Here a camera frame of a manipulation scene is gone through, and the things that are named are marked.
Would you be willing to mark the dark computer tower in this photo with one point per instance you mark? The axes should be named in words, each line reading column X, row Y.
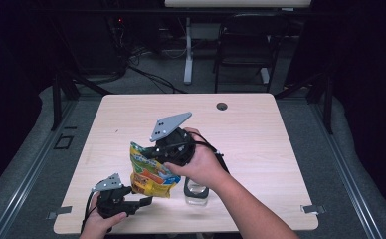
column 95, row 46

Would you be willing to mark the white desk top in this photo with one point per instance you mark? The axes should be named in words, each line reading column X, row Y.
column 237, row 3

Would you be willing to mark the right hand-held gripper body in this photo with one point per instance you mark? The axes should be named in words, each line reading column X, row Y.
column 174, row 147

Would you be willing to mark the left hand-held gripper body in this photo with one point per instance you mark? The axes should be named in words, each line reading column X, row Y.
column 111, row 202

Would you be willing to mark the glass jar with black lid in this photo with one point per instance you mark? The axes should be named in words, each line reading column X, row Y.
column 197, row 191

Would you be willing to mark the person's left hand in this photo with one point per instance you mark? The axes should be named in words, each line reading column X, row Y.
column 96, row 227

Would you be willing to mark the grey metal table bracket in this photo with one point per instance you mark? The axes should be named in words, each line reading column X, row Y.
column 313, row 209
column 60, row 211

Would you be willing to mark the person's right hand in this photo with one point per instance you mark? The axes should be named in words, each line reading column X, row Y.
column 204, row 166

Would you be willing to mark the black folding chair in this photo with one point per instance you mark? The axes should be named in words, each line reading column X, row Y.
column 247, row 40

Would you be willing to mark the short white desk foot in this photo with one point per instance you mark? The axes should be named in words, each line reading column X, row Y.
column 264, row 75

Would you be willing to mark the black metal stand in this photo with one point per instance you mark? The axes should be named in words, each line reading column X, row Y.
column 328, row 106
column 56, row 99

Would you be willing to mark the aluminium floor rail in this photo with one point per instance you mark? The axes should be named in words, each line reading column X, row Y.
column 347, row 172
column 32, row 172

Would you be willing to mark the tall white desk leg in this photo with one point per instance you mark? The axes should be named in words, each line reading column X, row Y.
column 188, row 53

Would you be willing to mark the yellow snack packet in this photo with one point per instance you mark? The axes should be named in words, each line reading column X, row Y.
column 148, row 176

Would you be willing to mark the dark round table grommet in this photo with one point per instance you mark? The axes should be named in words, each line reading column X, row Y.
column 222, row 106

